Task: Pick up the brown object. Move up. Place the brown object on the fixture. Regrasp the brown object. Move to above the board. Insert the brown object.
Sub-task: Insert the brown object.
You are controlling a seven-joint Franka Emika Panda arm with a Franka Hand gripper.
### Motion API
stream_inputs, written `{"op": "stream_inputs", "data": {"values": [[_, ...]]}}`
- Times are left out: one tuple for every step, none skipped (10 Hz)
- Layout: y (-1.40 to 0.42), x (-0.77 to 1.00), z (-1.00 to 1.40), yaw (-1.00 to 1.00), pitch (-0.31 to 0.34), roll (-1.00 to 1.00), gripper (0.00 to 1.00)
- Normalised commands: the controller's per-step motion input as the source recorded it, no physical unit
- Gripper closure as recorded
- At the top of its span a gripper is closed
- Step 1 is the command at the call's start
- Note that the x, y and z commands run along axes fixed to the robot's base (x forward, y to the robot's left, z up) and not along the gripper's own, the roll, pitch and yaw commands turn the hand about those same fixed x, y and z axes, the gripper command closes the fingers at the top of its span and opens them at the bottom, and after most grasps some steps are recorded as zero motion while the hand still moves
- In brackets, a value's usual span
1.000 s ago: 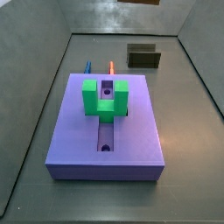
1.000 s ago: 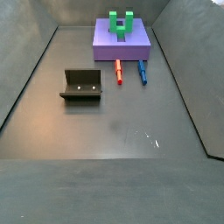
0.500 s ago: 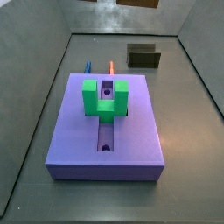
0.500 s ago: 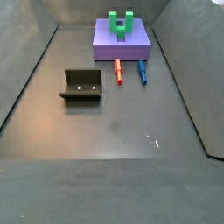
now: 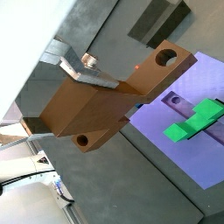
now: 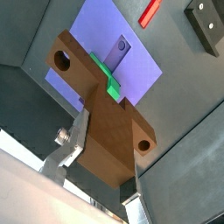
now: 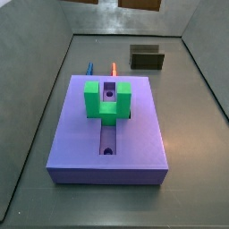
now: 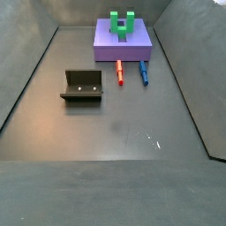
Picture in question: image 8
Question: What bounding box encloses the red peg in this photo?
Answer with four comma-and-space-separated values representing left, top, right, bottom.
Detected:
116, 60, 124, 86

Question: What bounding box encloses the blue peg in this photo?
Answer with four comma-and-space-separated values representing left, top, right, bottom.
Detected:
139, 61, 148, 87

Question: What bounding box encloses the purple base block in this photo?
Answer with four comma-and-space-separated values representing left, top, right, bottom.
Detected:
94, 19, 152, 62

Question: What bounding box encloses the green U-shaped block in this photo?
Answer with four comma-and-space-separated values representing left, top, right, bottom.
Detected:
110, 11, 135, 39

